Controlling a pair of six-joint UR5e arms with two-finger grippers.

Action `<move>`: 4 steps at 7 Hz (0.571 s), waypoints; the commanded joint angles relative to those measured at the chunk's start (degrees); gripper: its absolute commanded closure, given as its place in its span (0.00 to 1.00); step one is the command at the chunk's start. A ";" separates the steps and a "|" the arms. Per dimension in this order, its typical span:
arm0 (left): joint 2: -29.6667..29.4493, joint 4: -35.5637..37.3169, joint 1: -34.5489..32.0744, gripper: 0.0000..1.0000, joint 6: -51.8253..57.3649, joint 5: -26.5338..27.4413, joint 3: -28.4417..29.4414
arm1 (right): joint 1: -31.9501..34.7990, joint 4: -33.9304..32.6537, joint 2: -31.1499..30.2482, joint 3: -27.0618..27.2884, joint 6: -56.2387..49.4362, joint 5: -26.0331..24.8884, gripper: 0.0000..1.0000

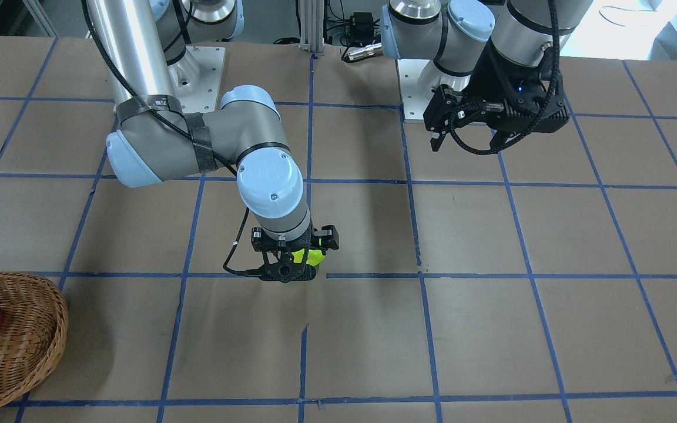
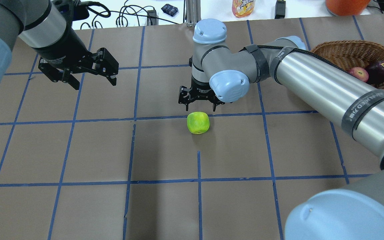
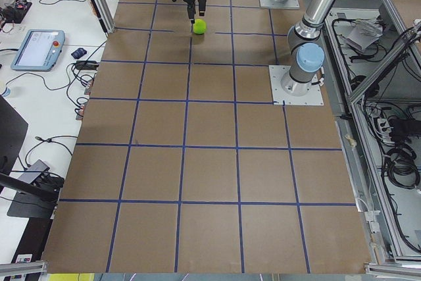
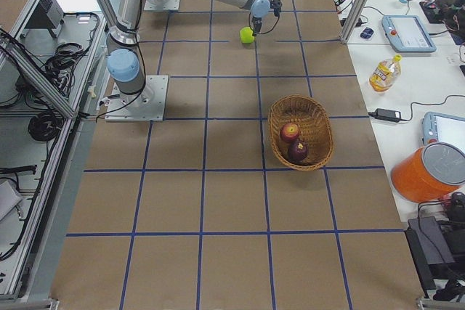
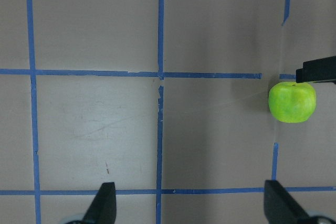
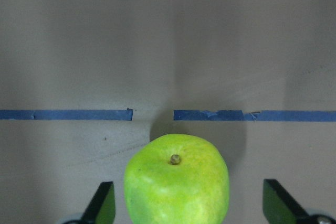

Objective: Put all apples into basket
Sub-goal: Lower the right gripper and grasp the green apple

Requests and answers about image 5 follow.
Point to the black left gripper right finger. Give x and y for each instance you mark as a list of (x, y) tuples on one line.
[(280, 206)]

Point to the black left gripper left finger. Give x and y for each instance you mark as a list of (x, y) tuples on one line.
[(103, 208)]

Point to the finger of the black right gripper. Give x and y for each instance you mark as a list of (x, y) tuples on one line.
[(317, 71)]

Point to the green apple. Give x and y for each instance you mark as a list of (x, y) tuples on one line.
[(292, 102)]

